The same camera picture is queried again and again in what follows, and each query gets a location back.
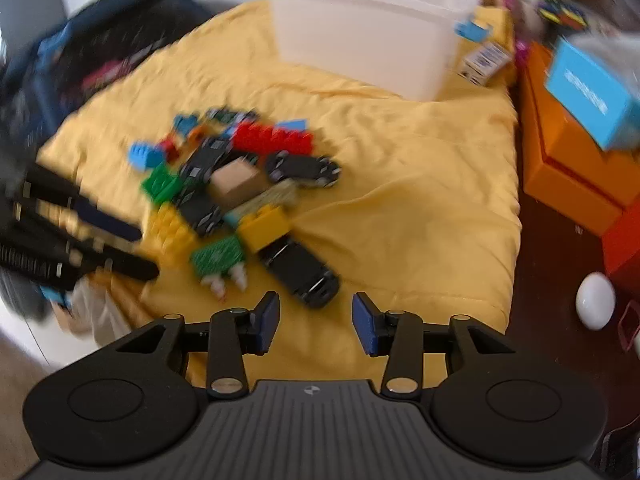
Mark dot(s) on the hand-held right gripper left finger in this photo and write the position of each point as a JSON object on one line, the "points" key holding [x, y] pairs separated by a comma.
{"points": [[267, 320]]}

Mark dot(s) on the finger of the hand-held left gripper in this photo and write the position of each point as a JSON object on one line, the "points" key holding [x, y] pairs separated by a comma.
{"points": [[130, 267], [110, 222]]}

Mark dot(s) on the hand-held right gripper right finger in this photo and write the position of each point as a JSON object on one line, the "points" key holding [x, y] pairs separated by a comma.
{"points": [[365, 325]]}

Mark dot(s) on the yellow toy brick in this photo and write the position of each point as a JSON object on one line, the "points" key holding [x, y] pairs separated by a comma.
{"points": [[262, 225], [172, 232]]}

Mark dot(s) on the black toy car chassis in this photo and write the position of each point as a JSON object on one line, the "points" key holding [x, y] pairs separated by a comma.
{"points": [[300, 167], [205, 157], [300, 270], [200, 212]]}

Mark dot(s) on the blue toy brick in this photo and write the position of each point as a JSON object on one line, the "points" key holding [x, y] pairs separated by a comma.
{"points": [[145, 156]]}

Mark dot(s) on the green plate with white pegs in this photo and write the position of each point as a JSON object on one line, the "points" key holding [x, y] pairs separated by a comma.
{"points": [[217, 255]]}

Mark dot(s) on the small blue toy piece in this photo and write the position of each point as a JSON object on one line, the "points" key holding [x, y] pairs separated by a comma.
{"points": [[185, 123]]}

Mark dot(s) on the pale green piece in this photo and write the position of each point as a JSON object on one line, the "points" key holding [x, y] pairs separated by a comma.
{"points": [[277, 195]]}

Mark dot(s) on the tan cube block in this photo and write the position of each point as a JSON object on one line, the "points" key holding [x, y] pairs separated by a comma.
{"points": [[235, 182]]}

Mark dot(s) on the white plastic bin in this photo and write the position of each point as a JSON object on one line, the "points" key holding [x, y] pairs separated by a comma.
{"points": [[360, 35]]}

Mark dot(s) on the green toy brick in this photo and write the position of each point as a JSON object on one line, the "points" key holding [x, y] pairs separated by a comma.
{"points": [[160, 185]]}

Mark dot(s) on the small red toy piece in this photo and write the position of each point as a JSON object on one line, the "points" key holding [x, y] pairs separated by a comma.
{"points": [[170, 150]]}

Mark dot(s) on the yellow cloth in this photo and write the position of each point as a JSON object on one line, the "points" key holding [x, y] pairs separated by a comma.
{"points": [[400, 185]]}

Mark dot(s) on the dark blue bag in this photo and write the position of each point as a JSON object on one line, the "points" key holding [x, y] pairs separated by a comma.
{"points": [[75, 60]]}

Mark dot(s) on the long red toy brick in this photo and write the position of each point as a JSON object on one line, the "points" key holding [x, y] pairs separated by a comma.
{"points": [[270, 140]]}

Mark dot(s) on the light blue wedge block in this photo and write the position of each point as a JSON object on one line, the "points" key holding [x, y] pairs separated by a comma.
{"points": [[292, 125]]}

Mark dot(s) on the white egg-shaped object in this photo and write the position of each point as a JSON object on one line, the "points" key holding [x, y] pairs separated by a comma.
{"points": [[595, 300]]}

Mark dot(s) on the orange box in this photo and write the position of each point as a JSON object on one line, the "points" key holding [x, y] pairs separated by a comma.
{"points": [[555, 160]]}

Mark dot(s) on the red box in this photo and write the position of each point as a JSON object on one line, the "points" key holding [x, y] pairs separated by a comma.
{"points": [[625, 245]]}

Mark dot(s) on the small pale printed carton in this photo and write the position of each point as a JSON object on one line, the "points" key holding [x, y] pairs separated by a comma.
{"points": [[485, 62]]}

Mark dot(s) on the blue box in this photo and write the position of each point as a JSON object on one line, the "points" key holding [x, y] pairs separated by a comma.
{"points": [[585, 90]]}

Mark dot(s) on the multicoloured toy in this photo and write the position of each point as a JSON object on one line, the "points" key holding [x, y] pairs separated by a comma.
{"points": [[562, 10]]}

